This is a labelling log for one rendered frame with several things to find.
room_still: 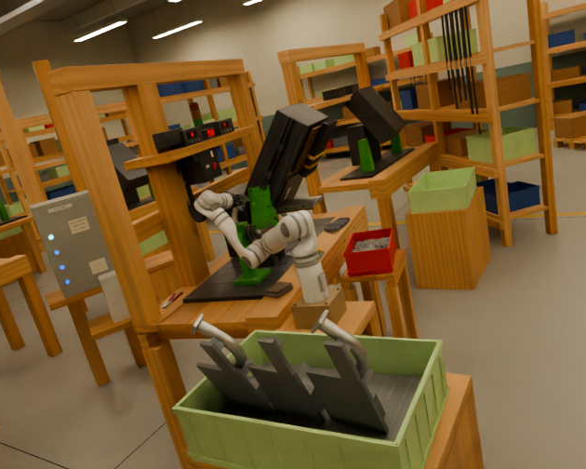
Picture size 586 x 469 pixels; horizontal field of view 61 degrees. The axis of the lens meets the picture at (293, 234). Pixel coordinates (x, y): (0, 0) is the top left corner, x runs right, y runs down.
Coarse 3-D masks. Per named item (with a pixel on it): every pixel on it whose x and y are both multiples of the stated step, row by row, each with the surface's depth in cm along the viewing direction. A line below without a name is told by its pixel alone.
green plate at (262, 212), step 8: (248, 192) 247; (256, 192) 245; (264, 192) 243; (256, 200) 245; (264, 200) 243; (256, 208) 246; (264, 208) 244; (272, 208) 243; (256, 216) 246; (264, 216) 244; (272, 216) 243; (256, 224) 246; (264, 224) 244
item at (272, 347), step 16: (272, 336) 116; (272, 352) 115; (256, 368) 125; (272, 368) 123; (288, 368) 117; (272, 384) 127; (288, 384) 122; (304, 384) 133; (272, 400) 133; (288, 400) 128; (304, 400) 124; (320, 400) 133; (304, 416) 130; (320, 416) 127
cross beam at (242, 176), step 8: (248, 168) 325; (232, 176) 304; (240, 176) 313; (248, 176) 324; (208, 184) 287; (216, 184) 286; (224, 184) 295; (232, 184) 303; (200, 192) 270; (216, 192) 285; (144, 216) 233; (152, 216) 231; (136, 224) 221; (144, 224) 226; (152, 224) 231; (160, 224) 236; (136, 232) 220; (144, 232) 226; (152, 232) 230
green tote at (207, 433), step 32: (256, 352) 162; (288, 352) 159; (320, 352) 153; (384, 352) 142; (416, 352) 137; (192, 416) 127; (224, 416) 122; (416, 416) 110; (192, 448) 133; (224, 448) 126; (256, 448) 120; (288, 448) 115; (320, 448) 110; (352, 448) 106; (384, 448) 101; (416, 448) 110
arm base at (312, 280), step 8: (296, 264) 177; (304, 264) 174; (312, 264) 175; (320, 264) 178; (304, 272) 175; (312, 272) 175; (320, 272) 177; (304, 280) 176; (312, 280) 176; (320, 280) 176; (304, 288) 178; (312, 288) 177; (320, 288) 177; (328, 288) 183; (304, 296) 180; (312, 296) 177; (320, 296) 178
